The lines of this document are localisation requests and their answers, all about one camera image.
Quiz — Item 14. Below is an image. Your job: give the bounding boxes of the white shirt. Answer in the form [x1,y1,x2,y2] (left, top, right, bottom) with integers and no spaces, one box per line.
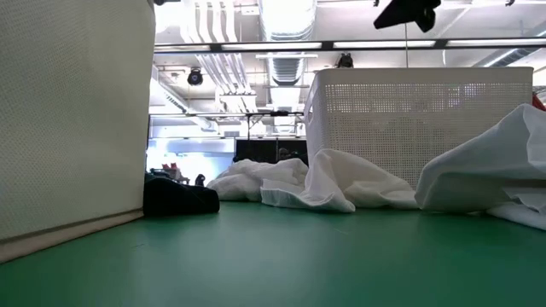
[414,103,546,231]

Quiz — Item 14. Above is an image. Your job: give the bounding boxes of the small white cloth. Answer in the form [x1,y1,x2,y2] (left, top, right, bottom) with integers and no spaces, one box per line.
[259,148,419,213]

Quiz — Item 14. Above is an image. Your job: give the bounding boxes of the white textured towel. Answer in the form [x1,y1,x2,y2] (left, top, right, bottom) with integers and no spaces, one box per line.
[207,157,309,202]

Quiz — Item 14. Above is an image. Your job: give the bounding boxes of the black garment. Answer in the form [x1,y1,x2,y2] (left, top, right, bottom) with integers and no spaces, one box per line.
[142,172,221,217]

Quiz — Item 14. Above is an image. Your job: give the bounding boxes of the black overhead beam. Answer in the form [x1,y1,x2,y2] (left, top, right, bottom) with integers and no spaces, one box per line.
[153,38,546,53]

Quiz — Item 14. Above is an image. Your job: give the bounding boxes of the white perforated plastic basket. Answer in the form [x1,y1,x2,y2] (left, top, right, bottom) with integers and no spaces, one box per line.
[303,67,535,201]

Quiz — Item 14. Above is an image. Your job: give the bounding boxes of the white ceiling pipes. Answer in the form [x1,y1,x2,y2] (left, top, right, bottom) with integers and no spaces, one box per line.
[183,0,259,114]

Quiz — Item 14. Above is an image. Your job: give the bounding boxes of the red chair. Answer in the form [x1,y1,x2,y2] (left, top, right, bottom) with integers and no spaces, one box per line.
[160,161,191,185]

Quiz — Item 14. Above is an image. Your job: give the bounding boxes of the green table mat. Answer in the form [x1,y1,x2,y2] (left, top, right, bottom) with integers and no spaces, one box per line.
[0,200,546,307]

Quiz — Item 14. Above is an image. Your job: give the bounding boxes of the beige fabric storage bin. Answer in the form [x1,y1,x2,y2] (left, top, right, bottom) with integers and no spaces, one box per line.
[0,0,157,264]

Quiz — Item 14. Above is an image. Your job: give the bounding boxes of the silver ventilation duct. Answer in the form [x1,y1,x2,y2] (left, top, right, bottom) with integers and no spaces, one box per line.
[258,0,319,86]

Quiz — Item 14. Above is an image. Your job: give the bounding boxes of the black horizontal rail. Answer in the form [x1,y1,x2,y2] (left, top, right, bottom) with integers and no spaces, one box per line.
[148,110,306,119]

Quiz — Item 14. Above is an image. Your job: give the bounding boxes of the dark wall panel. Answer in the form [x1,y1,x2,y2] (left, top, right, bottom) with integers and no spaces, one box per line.
[233,138,309,165]

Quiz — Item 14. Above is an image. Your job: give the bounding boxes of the black dome ceiling camera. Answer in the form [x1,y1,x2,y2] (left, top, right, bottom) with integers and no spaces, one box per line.
[186,67,205,87]

